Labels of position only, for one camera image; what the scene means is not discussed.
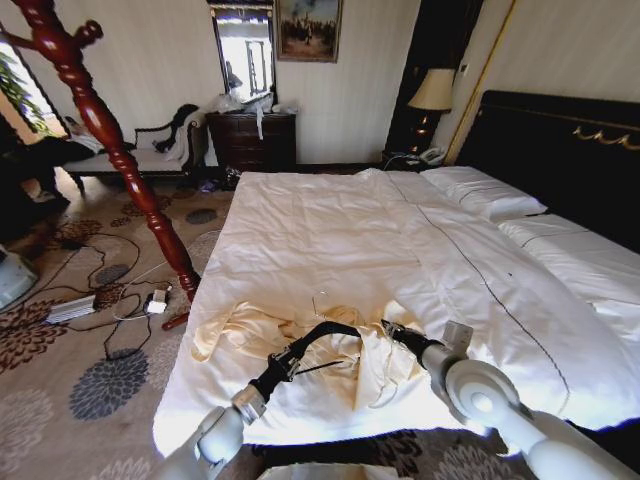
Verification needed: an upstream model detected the white pillow with dark stripe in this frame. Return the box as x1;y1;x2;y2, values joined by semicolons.
498;213;640;324
421;165;550;224

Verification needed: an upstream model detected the red wooden coat stand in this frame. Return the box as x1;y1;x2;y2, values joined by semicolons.
0;0;202;332

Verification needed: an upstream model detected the grey white machine base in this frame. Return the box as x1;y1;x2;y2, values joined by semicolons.
0;243;40;312

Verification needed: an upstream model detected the dark framed wall mirror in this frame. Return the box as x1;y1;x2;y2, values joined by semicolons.
208;1;278;100

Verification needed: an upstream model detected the white robot front shell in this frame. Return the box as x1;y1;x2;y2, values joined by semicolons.
268;461;402;480

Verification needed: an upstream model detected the table lamp with beige shade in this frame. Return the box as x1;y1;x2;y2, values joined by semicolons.
406;67;457;152

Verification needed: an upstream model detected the white power adapter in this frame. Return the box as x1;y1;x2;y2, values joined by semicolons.
145;288;170;316

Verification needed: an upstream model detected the cream yellow garment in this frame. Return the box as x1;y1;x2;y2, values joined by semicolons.
191;298;432;412

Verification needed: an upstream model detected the dark wooden dresser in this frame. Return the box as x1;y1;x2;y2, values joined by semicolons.
205;110;298;174

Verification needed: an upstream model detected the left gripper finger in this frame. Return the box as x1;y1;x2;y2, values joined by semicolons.
272;320;363;363
286;360;346;382

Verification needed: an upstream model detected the dark bedside table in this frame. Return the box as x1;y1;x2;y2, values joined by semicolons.
381;148;451;174

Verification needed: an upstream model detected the dark floor clutter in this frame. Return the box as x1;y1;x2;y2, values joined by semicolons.
197;165;245;194

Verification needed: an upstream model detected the black clothing pile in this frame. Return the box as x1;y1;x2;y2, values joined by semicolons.
151;103;202;154

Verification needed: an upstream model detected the black floor cable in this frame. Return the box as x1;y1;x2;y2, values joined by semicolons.
29;230;174;361

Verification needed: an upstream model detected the silver power strip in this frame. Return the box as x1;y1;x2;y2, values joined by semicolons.
43;294;99;326

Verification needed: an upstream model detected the upholstered chaise bench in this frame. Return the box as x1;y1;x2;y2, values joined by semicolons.
63;116;207;195

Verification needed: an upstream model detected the green leafy plant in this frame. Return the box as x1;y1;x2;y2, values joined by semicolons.
0;49;47;133

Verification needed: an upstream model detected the dark headboard with gold trim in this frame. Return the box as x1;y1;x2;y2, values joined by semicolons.
455;89;640;254

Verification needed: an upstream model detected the clear plastic bag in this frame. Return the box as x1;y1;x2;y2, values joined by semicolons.
208;91;247;115

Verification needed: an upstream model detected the white hanging strip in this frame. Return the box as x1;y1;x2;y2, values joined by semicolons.
253;98;267;142

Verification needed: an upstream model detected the person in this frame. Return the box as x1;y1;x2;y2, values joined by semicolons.
0;115;136;206

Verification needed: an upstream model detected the framed landscape painting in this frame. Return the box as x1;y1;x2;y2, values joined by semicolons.
275;0;345;64

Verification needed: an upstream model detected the white bed duvet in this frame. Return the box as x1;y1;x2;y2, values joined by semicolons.
153;168;640;457

